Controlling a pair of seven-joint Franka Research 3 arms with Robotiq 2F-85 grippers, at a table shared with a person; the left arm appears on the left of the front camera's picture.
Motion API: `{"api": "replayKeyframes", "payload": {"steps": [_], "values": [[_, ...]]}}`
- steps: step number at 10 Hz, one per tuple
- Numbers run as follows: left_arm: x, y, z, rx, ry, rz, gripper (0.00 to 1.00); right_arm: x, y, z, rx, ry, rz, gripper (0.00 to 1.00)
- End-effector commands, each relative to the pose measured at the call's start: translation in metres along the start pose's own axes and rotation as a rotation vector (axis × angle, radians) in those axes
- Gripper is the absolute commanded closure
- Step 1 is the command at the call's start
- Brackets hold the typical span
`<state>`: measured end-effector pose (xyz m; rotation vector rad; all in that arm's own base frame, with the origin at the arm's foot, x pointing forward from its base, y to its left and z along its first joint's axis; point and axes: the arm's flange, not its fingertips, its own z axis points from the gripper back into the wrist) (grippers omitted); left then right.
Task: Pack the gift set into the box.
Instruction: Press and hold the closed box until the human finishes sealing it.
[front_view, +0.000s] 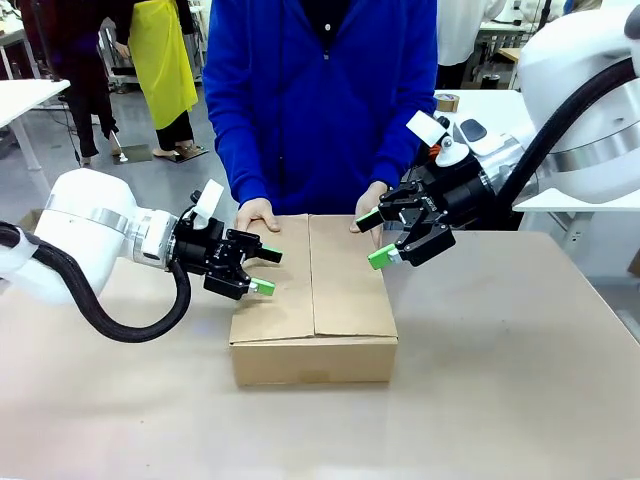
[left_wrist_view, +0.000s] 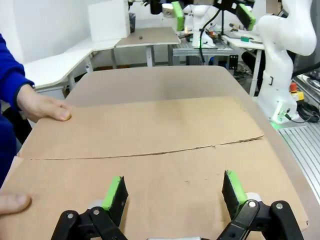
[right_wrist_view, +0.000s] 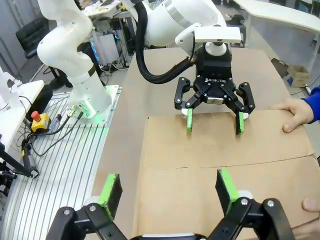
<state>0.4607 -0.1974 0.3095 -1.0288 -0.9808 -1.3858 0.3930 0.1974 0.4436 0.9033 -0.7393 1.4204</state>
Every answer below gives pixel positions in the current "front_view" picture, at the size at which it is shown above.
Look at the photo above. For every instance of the black cylinder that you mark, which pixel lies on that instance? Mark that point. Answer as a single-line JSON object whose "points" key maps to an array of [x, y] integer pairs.
{"points": [[491, 81]]}

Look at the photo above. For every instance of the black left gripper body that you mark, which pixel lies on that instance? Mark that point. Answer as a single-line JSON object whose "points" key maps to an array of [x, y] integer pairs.
{"points": [[205, 247]]}

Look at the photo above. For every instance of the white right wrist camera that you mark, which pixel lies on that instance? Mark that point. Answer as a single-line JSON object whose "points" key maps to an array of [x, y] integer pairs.
{"points": [[425, 127]]}

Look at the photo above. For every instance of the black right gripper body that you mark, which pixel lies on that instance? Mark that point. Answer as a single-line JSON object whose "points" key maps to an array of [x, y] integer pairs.
{"points": [[455, 192]]}

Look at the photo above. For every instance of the brown tape roll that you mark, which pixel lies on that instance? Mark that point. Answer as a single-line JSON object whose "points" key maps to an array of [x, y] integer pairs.
{"points": [[446, 102]]}

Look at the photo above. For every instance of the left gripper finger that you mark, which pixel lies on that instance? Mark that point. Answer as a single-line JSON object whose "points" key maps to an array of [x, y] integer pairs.
{"points": [[255, 245], [230, 285]]}

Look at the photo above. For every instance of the person in blue jacket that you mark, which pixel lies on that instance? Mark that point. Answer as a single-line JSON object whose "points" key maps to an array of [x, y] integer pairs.
{"points": [[320, 125]]}

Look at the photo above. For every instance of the person's left hand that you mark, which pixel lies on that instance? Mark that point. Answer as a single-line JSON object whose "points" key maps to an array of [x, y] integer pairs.
{"points": [[367, 200]]}

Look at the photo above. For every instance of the wooden background table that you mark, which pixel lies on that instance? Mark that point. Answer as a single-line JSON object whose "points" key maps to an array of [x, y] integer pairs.
{"points": [[510, 54]]}

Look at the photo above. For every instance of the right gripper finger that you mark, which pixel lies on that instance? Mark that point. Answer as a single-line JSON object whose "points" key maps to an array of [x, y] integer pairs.
{"points": [[395, 202], [425, 245]]}

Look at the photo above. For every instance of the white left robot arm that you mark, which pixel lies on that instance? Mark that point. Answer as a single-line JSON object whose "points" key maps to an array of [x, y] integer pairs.
{"points": [[85, 210]]}

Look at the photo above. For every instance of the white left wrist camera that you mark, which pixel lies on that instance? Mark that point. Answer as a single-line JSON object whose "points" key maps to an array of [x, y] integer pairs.
{"points": [[209, 200]]}

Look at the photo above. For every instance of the person in dark clothes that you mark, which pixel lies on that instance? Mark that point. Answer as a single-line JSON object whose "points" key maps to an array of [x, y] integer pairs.
{"points": [[85, 75]]}

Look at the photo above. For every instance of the person with yellow apron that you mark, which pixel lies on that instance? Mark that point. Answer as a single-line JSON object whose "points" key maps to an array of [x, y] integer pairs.
{"points": [[162, 60]]}

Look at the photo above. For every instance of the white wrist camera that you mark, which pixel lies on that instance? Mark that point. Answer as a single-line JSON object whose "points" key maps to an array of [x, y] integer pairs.
{"points": [[425, 127], [209, 200]]}

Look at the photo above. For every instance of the person's right hand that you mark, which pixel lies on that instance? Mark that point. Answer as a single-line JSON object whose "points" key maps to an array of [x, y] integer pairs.
{"points": [[257, 210]]}

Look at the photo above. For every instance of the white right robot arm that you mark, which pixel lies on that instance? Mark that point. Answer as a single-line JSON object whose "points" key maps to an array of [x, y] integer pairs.
{"points": [[565, 50]]}

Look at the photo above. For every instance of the brown cardboard box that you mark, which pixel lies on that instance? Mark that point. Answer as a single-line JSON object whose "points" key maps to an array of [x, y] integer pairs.
{"points": [[310, 350]]}

